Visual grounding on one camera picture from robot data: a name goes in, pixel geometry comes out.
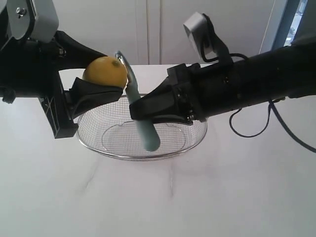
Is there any yellow lemon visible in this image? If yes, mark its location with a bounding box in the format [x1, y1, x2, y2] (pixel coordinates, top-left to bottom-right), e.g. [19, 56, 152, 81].
[82, 56, 127, 89]

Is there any teal vegetable peeler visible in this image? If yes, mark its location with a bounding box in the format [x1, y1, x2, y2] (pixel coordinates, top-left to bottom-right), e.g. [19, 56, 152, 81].
[115, 50, 160, 152]

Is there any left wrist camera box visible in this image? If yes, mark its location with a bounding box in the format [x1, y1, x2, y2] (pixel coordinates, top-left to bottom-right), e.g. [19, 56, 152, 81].
[2, 0, 59, 43]

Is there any window with dark frame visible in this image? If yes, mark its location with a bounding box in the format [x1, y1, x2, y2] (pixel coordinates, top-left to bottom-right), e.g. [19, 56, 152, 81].
[263, 0, 316, 52]

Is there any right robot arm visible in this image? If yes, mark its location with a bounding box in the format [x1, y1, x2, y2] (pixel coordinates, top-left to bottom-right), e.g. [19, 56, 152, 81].
[129, 38, 316, 125]

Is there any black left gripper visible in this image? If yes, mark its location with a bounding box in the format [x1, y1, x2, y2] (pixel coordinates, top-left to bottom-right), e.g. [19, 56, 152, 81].
[0, 31, 123, 139]

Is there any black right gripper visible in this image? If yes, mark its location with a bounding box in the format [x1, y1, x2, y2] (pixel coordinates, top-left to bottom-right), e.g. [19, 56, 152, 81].
[137, 60, 249, 125]

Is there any metal wire mesh basket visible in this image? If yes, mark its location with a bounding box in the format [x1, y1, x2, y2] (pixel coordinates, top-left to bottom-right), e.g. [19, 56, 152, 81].
[77, 95, 207, 161]

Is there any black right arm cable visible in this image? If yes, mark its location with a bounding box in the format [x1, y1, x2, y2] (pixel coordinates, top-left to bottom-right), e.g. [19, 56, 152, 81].
[202, 53, 316, 155]

